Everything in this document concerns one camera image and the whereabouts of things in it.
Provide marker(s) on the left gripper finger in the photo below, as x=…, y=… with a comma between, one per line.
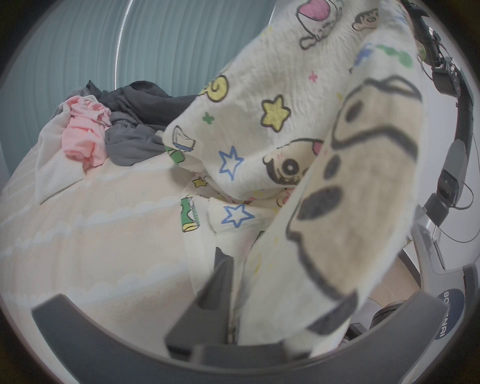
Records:
x=213, y=300

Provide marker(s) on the white printed pyjama top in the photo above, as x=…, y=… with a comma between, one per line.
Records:
x=300, y=112

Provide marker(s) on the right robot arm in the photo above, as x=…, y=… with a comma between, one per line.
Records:
x=455, y=165

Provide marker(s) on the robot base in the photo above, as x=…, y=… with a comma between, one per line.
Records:
x=427, y=247

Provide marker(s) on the pile of clothes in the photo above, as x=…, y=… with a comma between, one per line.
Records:
x=131, y=112

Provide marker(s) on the bed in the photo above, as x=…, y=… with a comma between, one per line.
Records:
x=93, y=243

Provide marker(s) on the blue-green curtain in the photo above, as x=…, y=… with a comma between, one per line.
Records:
x=75, y=48
x=187, y=45

